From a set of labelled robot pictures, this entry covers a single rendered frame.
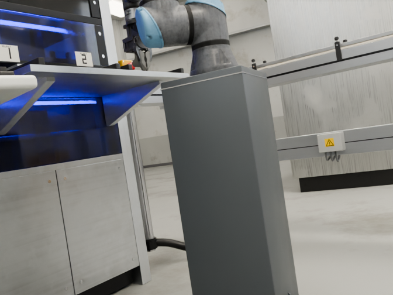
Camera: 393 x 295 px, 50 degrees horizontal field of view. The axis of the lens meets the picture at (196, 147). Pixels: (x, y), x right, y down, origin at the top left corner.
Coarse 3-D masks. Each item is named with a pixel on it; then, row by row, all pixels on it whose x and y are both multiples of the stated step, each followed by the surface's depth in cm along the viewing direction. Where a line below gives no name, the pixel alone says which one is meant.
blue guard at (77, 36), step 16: (0, 16) 151; (16, 16) 156; (32, 16) 161; (0, 32) 150; (16, 32) 155; (32, 32) 160; (48, 32) 166; (64, 32) 172; (80, 32) 179; (32, 48) 160; (48, 48) 165; (64, 48) 171; (80, 48) 178; (96, 48) 185; (96, 64) 184
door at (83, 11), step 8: (8, 0) 155; (16, 0) 158; (24, 0) 160; (32, 0) 163; (40, 0) 166; (48, 0) 169; (56, 0) 172; (64, 0) 175; (72, 0) 178; (80, 0) 182; (88, 0) 185; (48, 8) 168; (56, 8) 171; (64, 8) 175; (72, 8) 178; (80, 8) 181; (88, 8) 185; (88, 16) 184
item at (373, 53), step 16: (384, 32) 192; (336, 48) 202; (352, 48) 199; (368, 48) 195; (384, 48) 191; (272, 64) 227; (288, 64) 219; (304, 64) 214; (320, 64) 209; (336, 64) 204; (352, 64) 200; (368, 64) 200; (272, 80) 225; (288, 80) 220
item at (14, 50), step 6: (0, 48) 149; (6, 48) 151; (12, 48) 153; (0, 54) 149; (6, 54) 151; (12, 54) 153; (18, 54) 154; (0, 60) 149; (6, 60) 151; (12, 60) 152; (18, 60) 154
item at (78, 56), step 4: (76, 52) 175; (80, 52) 177; (84, 52) 179; (76, 56) 175; (80, 56) 177; (84, 56) 179; (88, 56) 180; (76, 60) 175; (80, 60) 177; (84, 60) 178; (88, 60) 180; (80, 64) 176; (84, 64) 178; (88, 64) 180; (92, 64) 182
